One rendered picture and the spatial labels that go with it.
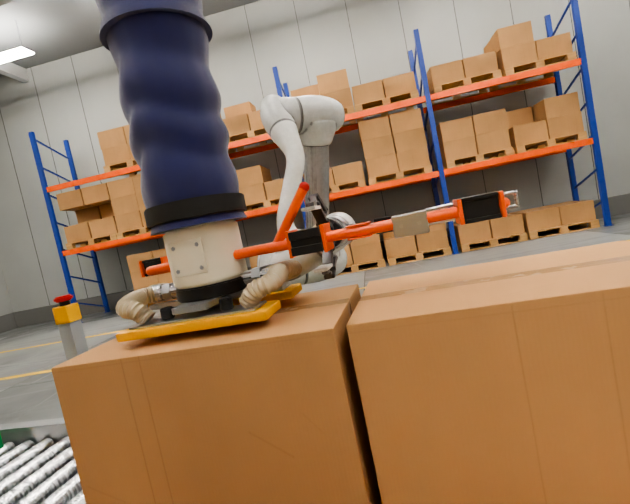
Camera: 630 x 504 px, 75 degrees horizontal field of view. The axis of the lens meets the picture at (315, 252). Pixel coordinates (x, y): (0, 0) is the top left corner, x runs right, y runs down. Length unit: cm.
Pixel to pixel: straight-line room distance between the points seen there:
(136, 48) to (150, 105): 12
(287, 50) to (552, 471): 980
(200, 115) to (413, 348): 63
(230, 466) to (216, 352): 22
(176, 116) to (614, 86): 1036
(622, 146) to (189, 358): 1040
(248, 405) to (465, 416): 38
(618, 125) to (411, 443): 1026
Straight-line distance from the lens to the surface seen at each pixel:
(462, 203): 84
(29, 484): 162
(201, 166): 90
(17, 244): 1295
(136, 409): 93
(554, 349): 75
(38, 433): 195
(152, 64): 96
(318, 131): 157
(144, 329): 93
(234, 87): 1024
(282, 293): 98
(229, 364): 79
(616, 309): 76
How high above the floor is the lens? 113
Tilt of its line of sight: 4 degrees down
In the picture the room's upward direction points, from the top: 12 degrees counter-clockwise
